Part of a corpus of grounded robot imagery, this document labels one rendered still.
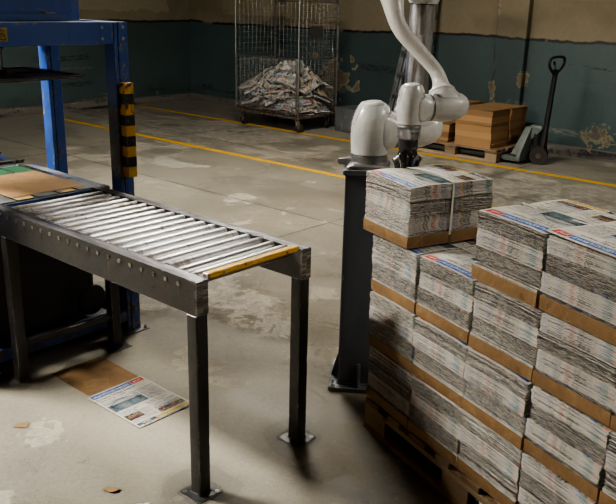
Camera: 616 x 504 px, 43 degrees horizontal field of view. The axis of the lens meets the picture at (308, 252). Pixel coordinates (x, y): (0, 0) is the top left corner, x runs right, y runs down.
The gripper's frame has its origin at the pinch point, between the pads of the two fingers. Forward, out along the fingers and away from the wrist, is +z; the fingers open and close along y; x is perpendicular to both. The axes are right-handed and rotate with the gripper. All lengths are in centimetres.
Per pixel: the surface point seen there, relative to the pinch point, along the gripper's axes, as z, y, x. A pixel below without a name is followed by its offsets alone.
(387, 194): -4.1, -19.9, -16.7
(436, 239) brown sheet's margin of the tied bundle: 10.4, -7.5, -31.1
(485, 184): -7.9, 13.2, -30.9
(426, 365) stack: 52, -18, -45
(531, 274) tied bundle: 3, -19, -89
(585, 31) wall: -46, 531, 407
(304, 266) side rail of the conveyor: 23, -47, -6
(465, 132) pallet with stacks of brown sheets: 66, 402, 445
